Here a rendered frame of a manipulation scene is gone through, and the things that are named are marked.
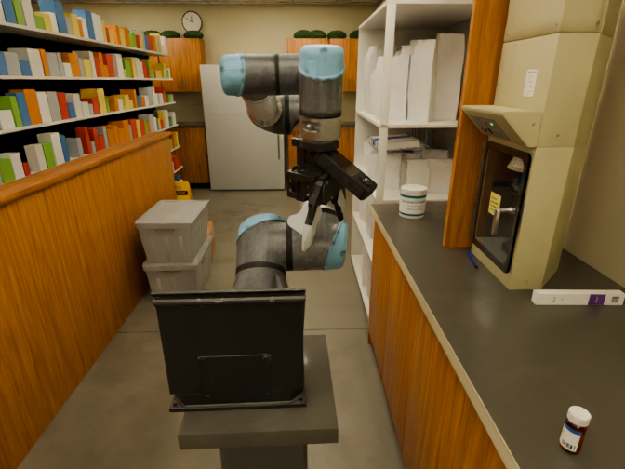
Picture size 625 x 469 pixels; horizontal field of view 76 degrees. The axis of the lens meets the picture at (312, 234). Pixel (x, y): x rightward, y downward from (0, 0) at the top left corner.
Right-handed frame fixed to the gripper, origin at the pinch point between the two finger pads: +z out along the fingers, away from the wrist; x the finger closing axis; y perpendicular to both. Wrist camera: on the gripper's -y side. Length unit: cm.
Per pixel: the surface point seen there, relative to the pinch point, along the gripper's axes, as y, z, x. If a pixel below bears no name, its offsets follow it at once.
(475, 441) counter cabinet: -38, 50, -10
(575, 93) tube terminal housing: -36, -21, -75
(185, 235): 173, 102, -105
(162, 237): 187, 103, -95
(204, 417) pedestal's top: 12.3, 33.5, 27.6
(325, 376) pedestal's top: -3.1, 34.9, 3.9
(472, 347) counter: -31, 36, -26
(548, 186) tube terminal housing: -37, 5, -71
